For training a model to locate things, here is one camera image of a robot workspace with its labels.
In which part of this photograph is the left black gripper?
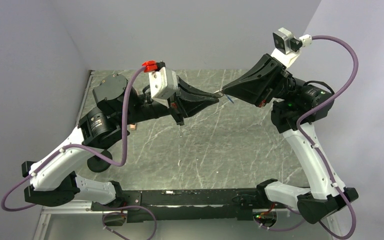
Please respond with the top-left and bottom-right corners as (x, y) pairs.
(119, 74), (220, 125)

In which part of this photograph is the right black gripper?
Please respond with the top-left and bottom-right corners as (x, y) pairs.
(222, 53), (307, 108)

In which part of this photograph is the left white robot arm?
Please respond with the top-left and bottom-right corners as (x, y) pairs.
(22, 74), (219, 210)

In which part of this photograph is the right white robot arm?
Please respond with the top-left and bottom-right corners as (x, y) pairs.
(221, 51), (359, 224)

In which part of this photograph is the pink microphone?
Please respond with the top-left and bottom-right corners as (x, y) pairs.
(129, 123), (137, 131)

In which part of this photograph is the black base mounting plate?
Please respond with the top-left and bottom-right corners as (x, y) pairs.
(90, 188), (274, 223)

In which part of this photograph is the round gold black disc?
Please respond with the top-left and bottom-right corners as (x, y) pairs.
(86, 155), (111, 173)

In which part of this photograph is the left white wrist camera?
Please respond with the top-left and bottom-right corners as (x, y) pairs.
(142, 60), (179, 100)

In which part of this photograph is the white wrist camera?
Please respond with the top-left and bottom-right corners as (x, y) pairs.
(142, 60), (179, 100)
(270, 27), (313, 69)

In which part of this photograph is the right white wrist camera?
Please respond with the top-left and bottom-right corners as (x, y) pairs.
(270, 27), (313, 69)

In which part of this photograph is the aluminium frame rail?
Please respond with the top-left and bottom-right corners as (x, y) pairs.
(33, 200), (101, 240)

